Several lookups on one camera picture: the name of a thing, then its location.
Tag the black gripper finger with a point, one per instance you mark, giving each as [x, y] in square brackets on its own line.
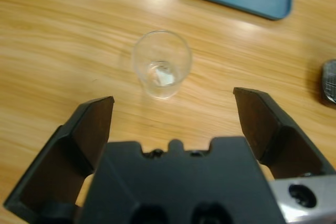
[76, 142]
[273, 134]

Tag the clear glass cup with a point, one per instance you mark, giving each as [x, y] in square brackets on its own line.
[162, 77]

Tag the silver grate drip tray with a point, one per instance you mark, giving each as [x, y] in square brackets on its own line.
[330, 82]

